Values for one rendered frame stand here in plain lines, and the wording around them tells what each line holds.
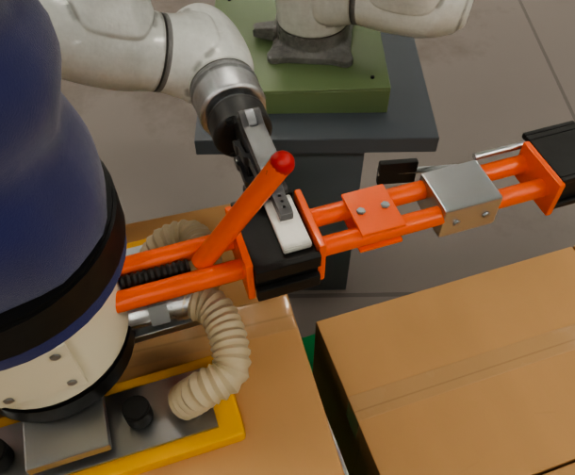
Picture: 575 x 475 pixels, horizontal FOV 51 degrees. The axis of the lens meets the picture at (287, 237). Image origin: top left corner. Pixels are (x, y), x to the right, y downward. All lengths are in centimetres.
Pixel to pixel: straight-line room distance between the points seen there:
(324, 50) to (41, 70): 98
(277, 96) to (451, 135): 128
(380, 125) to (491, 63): 161
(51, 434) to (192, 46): 48
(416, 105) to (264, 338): 77
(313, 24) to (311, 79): 11
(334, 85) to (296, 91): 8
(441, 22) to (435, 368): 64
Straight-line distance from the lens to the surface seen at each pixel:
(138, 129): 247
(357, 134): 127
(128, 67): 79
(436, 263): 203
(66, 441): 66
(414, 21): 122
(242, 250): 60
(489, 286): 133
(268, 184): 55
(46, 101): 41
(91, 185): 48
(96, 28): 77
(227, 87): 76
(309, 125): 128
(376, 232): 64
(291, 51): 134
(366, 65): 134
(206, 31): 82
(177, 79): 81
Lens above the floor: 160
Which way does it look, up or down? 52 degrees down
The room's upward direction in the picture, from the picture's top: straight up
